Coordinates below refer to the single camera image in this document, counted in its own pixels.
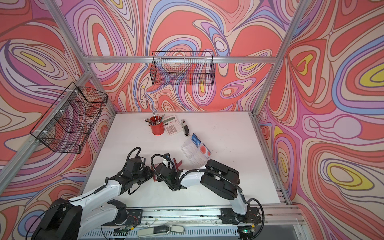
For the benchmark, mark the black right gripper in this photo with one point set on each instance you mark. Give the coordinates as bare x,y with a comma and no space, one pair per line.
160,180

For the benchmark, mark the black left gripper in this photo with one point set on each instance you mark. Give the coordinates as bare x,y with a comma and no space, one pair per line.
148,170

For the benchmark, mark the clear plastic card tray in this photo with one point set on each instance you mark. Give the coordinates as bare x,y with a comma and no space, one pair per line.
194,157

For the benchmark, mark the red leather card holder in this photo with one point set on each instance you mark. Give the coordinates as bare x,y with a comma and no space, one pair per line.
179,164

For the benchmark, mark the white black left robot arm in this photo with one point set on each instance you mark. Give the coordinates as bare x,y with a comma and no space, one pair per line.
71,219

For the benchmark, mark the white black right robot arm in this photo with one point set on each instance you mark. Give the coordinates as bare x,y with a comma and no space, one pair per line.
219,179

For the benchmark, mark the blue credit card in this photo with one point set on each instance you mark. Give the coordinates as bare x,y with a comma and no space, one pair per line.
195,139

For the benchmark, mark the red credit card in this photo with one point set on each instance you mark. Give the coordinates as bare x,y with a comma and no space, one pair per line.
205,151

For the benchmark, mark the white calculator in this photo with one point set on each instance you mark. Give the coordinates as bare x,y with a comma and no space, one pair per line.
172,125

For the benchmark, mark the black silver stapler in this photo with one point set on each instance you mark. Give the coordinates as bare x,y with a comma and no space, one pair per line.
185,128

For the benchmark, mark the red pen cup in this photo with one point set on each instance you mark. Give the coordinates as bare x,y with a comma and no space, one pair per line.
158,130

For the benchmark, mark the pens in cup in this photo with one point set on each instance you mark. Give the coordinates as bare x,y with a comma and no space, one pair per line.
155,120

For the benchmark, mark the grey foot pedal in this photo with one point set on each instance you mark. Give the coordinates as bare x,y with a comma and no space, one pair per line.
160,230

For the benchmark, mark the black wire basket left wall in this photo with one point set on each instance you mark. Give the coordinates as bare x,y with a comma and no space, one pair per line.
66,129

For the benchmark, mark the black wire basket wall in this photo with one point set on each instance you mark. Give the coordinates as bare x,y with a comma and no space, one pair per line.
186,68
66,129

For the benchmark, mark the black wire basket back wall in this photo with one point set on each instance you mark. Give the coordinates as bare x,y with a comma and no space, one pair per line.
186,68

